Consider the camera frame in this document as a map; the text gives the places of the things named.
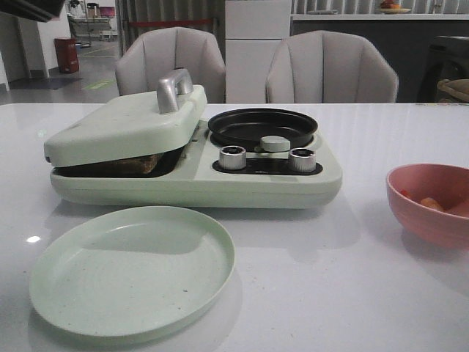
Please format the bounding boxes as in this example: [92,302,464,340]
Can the bread slice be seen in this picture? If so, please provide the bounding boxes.
[69,154,163,175]

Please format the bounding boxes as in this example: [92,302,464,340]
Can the green breakfast maker lid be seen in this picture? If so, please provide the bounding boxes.
[44,70,207,168]

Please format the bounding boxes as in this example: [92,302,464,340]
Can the orange shrimp piece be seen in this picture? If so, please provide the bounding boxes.
[399,189,411,199]

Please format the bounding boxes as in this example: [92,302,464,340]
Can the curled pale shrimp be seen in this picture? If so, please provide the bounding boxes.
[420,197,445,212]

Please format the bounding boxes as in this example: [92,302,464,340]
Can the pink bowl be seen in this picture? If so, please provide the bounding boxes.
[386,164,468,250]

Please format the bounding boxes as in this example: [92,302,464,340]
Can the green breakfast maker base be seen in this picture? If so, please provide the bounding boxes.
[51,121,342,209]

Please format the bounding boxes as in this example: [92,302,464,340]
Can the left silver knob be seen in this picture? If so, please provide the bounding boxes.
[218,145,247,170]

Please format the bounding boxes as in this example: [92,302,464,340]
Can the silver knob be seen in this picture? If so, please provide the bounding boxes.
[218,145,247,170]
[288,148,317,173]

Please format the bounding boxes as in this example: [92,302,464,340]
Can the black round frying pan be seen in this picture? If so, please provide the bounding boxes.
[208,108,318,152]

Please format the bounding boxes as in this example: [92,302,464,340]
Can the right silver knob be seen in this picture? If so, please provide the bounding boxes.
[288,148,317,173]

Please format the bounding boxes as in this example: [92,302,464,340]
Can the right beige armchair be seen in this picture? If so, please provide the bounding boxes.
[265,30,399,103]

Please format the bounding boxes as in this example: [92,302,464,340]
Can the beige armchair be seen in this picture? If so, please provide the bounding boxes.
[265,30,399,103]
[115,27,226,103]

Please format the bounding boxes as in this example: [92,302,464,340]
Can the light green round plate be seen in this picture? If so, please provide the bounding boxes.
[29,206,235,343]

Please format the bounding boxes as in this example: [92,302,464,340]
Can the white drawer cabinet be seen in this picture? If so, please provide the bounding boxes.
[225,1,291,103]

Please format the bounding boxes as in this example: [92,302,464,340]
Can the left beige armchair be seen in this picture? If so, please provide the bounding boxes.
[115,27,226,103]

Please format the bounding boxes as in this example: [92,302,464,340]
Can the red belt stanchion barrier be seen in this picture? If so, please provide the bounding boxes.
[128,18,215,28]

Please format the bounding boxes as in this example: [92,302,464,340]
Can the red trash bin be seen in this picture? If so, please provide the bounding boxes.
[53,37,79,73]

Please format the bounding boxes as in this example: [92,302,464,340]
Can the dark grey counter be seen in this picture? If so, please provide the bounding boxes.
[291,14,468,103]

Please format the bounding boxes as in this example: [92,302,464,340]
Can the fruit bowl on counter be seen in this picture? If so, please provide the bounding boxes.
[378,0,411,15]

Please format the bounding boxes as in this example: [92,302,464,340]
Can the dark appliance at right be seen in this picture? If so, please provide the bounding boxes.
[416,36,468,103]

